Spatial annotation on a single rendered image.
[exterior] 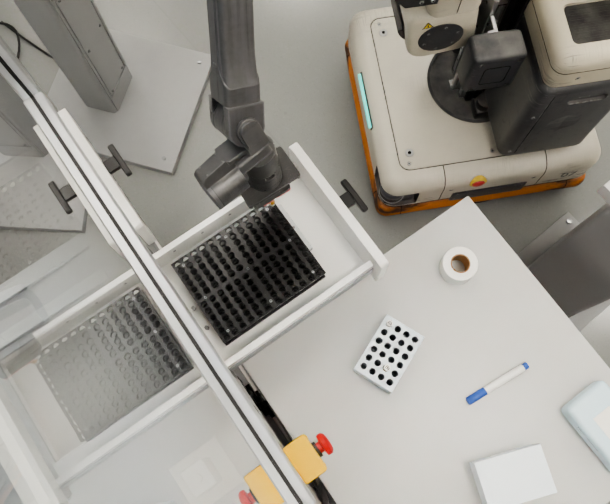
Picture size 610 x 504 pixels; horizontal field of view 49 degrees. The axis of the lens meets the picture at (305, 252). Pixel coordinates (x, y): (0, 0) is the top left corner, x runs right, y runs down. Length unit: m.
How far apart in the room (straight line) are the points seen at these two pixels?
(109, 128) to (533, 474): 1.69
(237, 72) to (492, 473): 0.83
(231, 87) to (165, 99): 1.42
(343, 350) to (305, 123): 1.15
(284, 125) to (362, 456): 1.31
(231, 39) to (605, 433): 0.95
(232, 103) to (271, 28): 1.55
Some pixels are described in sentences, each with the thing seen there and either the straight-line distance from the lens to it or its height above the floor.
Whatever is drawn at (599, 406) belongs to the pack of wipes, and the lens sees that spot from 1.38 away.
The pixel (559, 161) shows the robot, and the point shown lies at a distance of 2.09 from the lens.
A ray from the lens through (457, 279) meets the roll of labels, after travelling 1.34.
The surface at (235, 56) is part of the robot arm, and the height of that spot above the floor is 1.28.
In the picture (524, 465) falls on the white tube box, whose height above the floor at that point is 0.81.
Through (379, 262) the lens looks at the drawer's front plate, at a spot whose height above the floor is 0.93.
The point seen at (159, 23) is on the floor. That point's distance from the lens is 2.57.
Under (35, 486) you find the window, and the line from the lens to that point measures 0.23.
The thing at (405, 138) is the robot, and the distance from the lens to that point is 2.00.
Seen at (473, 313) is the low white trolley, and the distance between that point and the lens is 1.38.
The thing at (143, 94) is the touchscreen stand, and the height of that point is 0.04.
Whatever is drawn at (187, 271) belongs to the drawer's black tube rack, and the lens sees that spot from 1.24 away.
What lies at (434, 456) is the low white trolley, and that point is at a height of 0.76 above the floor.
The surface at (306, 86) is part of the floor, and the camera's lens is 2.38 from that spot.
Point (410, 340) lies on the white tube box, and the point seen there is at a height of 0.80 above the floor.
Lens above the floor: 2.08
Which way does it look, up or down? 75 degrees down
